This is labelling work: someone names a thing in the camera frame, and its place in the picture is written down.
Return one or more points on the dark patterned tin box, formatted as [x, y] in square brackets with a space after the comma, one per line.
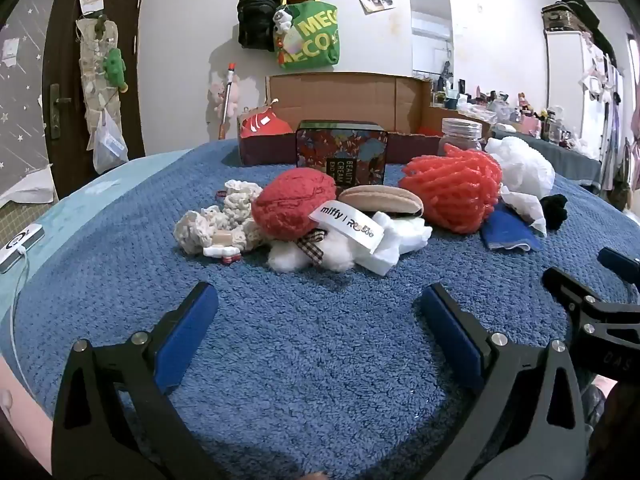
[325, 152]

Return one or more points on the white translucent pouch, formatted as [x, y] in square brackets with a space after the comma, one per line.
[525, 207]

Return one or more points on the cream lace scrunchie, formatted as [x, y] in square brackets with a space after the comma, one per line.
[220, 220]

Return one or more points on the white wardrobe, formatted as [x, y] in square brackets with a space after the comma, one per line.
[565, 75]

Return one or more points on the cardboard box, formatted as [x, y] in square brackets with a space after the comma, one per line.
[350, 100]

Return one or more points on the patterned storage box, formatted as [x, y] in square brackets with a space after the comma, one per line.
[560, 16]

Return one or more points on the pink plush toy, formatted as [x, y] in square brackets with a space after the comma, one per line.
[217, 95]

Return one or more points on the small white rabbit hair clip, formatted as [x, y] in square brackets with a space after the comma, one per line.
[220, 252]

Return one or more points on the row of cosmetics bottles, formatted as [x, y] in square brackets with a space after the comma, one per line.
[520, 110]

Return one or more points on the toy stick with orange tip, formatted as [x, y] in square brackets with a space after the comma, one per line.
[227, 95]

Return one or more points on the white fluffy bunny toy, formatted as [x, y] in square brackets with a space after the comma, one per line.
[335, 255]

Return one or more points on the green plush toy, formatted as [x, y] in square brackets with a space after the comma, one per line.
[115, 67]

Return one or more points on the white mesh bath sponge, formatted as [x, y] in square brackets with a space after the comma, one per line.
[525, 162]

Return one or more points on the red mesh bath sponge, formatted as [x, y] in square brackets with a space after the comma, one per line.
[450, 185]

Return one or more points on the black backpack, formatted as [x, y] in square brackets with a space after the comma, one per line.
[255, 20]

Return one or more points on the clear plastic bag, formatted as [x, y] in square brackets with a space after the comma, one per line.
[110, 147]

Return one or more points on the blue textured blanket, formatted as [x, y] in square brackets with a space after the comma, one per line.
[310, 360]

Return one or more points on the tan powder puff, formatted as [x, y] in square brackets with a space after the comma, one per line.
[380, 197]

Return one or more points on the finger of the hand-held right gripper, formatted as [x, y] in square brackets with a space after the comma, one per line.
[565, 285]
[622, 264]

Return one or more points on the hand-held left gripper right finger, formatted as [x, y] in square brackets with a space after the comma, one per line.
[452, 335]

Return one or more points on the wall mirror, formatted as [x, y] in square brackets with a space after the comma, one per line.
[430, 20]

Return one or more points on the red knitted pouch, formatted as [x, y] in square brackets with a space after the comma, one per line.
[290, 200]

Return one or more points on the dark brown door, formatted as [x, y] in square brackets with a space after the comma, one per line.
[65, 60]

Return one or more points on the red shopping bag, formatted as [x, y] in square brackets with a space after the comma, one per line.
[262, 122]

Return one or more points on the white flat device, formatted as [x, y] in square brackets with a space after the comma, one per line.
[17, 247]

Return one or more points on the beige hanging wall organizer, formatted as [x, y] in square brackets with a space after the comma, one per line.
[92, 75]

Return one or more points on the blue towel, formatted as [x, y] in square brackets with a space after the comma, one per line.
[505, 230]

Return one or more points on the light blue bed sheet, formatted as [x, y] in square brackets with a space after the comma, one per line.
[65, 210]

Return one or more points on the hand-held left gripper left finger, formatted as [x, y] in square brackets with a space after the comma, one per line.
[185, 340]

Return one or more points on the table with dark cloth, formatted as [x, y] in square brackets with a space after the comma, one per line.
[570, 160]

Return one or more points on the glass jar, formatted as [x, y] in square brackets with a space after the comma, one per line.
[460, 135]

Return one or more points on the panda plush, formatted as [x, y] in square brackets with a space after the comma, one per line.
[283, 19]

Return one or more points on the white hanging garment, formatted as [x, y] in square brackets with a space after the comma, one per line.
[600, 80]

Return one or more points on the green tote bag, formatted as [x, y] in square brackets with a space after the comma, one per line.
[315, 40]

